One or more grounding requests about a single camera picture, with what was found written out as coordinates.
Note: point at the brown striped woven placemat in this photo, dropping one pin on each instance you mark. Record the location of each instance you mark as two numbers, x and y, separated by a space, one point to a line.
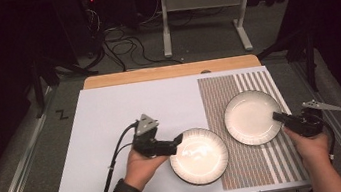
216 103

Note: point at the white metal desk frame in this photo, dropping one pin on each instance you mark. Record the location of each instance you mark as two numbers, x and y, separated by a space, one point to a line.
202 0

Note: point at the white plate with dark rim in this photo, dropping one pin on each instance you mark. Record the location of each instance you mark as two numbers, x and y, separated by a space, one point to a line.
249 118
201 159
184 179

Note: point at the dark equipment with red light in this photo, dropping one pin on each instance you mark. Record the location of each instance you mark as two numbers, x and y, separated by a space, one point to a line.
92 6

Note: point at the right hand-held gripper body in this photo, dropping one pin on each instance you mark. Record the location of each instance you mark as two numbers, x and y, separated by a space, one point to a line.
308 122

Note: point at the black wristwatch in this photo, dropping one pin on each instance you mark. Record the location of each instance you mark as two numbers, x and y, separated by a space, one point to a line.
126 189

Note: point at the person's right hand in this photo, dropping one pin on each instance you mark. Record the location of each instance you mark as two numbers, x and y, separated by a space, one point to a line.
312 148

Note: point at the black metal stand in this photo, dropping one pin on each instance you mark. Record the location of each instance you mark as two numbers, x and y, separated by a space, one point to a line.
38 91
311 62

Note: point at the person's left hand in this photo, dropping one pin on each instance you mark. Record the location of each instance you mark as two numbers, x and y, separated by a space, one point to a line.
142 170

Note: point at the white table cover sheet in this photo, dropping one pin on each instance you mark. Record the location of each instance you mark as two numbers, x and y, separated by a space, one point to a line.
110 111

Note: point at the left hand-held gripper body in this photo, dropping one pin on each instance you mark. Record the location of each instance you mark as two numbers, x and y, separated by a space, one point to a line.
150 142

